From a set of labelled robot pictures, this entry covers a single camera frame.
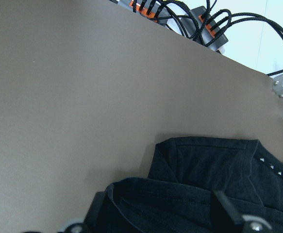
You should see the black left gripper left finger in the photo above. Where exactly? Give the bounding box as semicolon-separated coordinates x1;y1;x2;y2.
22;191;108;233

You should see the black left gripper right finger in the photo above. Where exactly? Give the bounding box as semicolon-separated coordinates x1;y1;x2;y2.
211;191;275;233

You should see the black printed t-shirt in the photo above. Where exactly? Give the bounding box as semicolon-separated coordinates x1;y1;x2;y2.
97;137;283;233

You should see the orange grey usb hub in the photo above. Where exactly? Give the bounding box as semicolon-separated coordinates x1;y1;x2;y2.
113;0;171;26
181;6;228;51

